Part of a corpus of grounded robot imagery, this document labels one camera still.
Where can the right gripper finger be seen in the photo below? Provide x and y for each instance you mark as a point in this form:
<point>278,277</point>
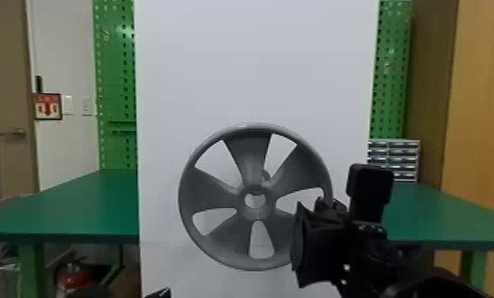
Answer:
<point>329,208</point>
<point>319,254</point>

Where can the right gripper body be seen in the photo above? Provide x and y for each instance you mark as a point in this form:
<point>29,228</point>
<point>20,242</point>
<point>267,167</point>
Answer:
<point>365,239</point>

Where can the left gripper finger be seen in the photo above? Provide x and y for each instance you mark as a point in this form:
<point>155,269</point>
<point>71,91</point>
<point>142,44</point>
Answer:
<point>160,293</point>

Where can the grey wheel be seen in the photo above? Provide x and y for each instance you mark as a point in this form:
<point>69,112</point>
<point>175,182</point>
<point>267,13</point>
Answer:
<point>246,156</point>

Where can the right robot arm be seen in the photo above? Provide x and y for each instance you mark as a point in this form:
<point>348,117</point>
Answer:
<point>400,274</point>

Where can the white panel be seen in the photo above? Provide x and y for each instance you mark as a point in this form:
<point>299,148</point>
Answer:
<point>255,62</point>

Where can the white drawer cabinet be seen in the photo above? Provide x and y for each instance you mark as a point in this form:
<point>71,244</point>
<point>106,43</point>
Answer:
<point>394,158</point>

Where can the red fire extinguisher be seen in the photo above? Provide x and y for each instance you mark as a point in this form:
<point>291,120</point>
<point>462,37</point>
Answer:
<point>72,276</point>

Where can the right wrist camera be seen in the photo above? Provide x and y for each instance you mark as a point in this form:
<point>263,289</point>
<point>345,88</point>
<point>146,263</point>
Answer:
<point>369,187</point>

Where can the white wall switch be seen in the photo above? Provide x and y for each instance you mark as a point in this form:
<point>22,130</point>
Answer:
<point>87,106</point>
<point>67,105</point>

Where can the red wall sign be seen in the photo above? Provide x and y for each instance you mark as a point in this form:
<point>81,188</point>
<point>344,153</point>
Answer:
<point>47,106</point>

